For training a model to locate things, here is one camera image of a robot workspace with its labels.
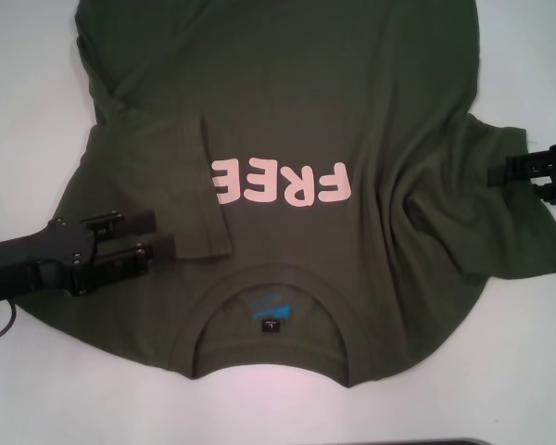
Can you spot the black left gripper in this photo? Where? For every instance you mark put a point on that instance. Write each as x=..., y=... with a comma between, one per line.
x=32, y=264

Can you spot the dark green FREE t-shirt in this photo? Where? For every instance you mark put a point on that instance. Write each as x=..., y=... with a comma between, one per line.
x=306, y=92

